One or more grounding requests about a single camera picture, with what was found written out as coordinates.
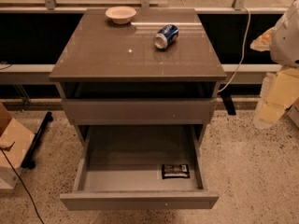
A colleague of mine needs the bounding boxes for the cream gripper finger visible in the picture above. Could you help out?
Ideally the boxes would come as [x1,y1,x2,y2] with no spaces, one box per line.
[250,27,275,52]
[253,68,299,129]

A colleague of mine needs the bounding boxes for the black rxbar chocolate wrapper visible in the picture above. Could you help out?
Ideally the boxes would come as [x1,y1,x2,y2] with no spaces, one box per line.
[162,164,190,179]

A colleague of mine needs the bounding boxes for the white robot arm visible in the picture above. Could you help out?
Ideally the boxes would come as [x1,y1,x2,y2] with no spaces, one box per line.
[250,0,299,129]

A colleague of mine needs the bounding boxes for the closed grey upper drawer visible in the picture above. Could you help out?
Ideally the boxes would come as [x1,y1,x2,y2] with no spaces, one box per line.
[62,99,216,125]

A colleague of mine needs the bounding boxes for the grey drawer cabinet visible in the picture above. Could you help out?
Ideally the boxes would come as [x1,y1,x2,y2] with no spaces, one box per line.
[50,9,225,140]

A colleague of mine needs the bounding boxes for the open grey middle drawer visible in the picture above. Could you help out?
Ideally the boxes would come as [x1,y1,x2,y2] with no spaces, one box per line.
[60,125,219,210]

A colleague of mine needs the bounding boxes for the cardboard box right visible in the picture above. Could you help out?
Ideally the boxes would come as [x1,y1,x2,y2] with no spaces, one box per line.
[287,99,299,128]

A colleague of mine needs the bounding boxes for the cardboard box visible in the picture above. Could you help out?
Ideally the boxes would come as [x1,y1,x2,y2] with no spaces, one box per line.
[0,104,35,190]
[287,99,299,128]

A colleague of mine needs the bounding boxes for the black stand foot right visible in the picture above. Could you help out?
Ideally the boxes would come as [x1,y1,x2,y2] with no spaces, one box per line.
[221,93,236,116]

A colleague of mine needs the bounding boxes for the black stand foot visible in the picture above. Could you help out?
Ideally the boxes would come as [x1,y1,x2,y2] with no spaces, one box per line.
[21,111,53,170]
[221,93,236,116]

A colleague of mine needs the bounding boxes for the blue soda can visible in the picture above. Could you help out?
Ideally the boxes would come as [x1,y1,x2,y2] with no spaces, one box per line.
[153,24,178,49]

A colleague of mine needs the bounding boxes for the white paper bowl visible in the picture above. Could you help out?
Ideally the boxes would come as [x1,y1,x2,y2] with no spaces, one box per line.
[106,7,136,24]

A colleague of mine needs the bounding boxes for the black stand foot left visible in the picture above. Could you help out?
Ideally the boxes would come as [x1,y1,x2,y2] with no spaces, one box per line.
[21,111,53,170]

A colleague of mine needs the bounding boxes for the cardboard box left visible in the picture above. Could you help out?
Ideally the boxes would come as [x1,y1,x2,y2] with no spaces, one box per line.
[0,104,35,190]

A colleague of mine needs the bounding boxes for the white cable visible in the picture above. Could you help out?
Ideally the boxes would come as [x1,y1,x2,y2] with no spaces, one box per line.
[217,7,252,94]

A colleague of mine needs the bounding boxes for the black floor cable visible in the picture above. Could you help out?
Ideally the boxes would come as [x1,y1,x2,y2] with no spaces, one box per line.
[0,147,46,224]

